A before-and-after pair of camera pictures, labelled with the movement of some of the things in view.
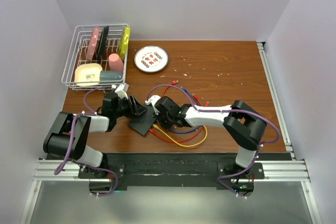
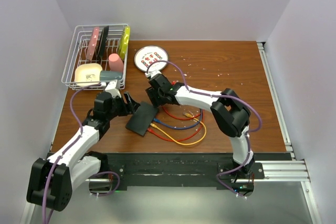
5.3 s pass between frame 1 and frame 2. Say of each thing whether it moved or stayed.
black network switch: stayed
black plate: stayed
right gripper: moved
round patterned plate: stayed
